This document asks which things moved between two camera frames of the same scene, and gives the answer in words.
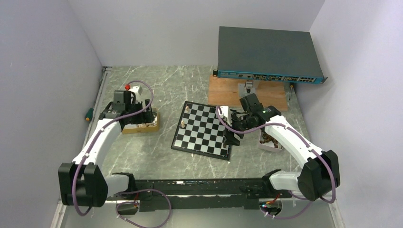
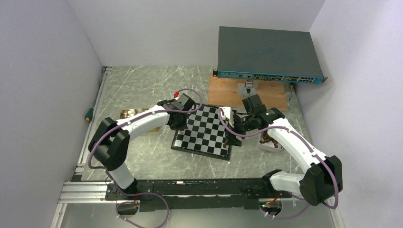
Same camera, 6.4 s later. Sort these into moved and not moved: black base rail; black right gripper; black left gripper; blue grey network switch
Moved: black left gripper
Not moved: blue grey network switch; black right gripper; black base rail
